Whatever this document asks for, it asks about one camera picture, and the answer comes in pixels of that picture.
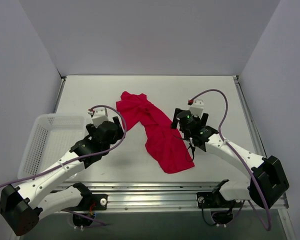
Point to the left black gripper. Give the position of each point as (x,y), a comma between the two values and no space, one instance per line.
(117,122)

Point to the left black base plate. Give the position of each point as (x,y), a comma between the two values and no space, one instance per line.
(91,202)

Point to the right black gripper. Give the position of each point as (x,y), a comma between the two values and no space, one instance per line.
(177,116)

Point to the white perforated plastic basket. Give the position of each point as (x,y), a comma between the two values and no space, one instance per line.
(50,138)

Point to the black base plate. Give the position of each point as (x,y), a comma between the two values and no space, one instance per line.
(91,202)
(214,200)

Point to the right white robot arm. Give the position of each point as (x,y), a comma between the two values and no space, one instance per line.
(267,178)

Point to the aluminium extrusion rail frame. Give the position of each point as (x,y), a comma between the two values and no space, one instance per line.
(150,197)

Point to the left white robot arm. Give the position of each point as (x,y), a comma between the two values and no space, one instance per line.
(23,206)

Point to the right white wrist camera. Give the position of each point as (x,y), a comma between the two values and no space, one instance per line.
(196,107)

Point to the red t-shirt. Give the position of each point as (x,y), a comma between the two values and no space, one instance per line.
(163,144)

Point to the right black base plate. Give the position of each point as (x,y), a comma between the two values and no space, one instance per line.
(214,200)

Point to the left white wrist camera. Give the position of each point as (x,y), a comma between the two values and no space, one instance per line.
(98,115)

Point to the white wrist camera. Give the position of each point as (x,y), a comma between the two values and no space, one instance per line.
(196,107)
(98,115)

